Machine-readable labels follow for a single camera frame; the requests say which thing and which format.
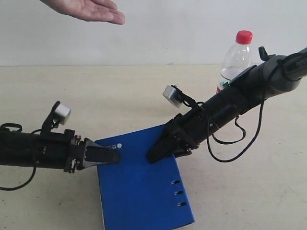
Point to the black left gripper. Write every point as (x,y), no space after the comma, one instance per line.
(64,151)

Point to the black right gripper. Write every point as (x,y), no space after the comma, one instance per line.
(182,134)

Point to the blue notebook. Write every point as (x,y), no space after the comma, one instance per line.
(137,195)

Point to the clear bottle with red cap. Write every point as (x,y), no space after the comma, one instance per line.
(237,59)

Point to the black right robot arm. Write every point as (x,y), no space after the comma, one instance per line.
(277,74)

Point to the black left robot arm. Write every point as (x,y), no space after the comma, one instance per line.
(22,149)

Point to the person's open hand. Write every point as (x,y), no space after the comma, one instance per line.
(105,11)

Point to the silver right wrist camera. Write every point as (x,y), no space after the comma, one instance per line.
(177,98)

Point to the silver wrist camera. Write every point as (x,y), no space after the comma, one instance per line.
(58,115)
(177,98)

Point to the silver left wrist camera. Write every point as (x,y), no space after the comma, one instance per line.
(58,115)

